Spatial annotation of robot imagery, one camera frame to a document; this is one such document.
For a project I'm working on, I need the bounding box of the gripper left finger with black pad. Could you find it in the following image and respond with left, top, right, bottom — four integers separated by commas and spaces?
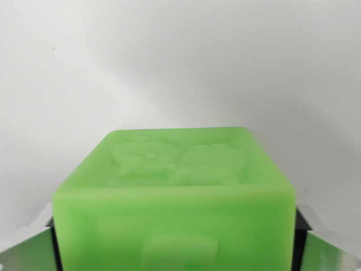
0, 203, 61, 271

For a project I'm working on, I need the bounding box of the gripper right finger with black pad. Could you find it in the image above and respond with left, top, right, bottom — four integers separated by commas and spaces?
292, 205, 361, 271

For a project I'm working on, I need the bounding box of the green embossed toy cube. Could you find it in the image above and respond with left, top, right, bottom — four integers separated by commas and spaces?
51, 126, 297, 271

